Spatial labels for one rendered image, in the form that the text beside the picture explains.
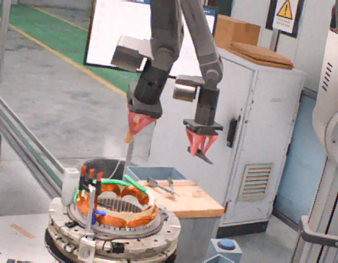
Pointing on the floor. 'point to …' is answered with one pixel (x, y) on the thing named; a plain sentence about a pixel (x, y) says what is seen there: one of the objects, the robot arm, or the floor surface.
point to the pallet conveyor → (26, 153)
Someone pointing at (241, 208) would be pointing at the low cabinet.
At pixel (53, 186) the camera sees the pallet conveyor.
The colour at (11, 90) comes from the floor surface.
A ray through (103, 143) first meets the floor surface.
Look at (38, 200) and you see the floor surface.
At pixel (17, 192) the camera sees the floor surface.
